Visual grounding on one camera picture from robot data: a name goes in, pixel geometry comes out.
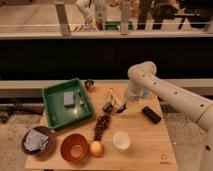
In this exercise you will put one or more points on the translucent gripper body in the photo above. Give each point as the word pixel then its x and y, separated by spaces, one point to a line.
pixel 130 102

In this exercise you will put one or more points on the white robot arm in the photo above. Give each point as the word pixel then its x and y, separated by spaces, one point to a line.
pixel 143 77

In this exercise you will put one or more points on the black rectangular block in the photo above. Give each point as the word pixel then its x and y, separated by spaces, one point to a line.
pixel 151 114

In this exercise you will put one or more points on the brown grape bunch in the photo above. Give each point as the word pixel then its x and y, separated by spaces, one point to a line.
pixel 101 125

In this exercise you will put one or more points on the white cup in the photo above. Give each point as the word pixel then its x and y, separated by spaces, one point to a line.
pixel 121 140

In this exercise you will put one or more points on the orange fruit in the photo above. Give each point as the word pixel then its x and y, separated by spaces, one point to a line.
pixel 96 149

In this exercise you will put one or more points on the grey sponge block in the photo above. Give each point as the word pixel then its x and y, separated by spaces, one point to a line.
pixel 69 99

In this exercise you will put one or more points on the green plastic tray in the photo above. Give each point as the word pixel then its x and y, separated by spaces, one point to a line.
pixel 59 116

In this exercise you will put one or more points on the orange bowl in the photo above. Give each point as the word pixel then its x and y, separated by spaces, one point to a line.
pixel 74 148

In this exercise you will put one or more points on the dark purple bowl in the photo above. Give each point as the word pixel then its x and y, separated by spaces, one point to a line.
pixel 44 130

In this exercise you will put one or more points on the grey crumpled cloth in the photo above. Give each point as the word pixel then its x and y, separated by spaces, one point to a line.
pixel 35 140

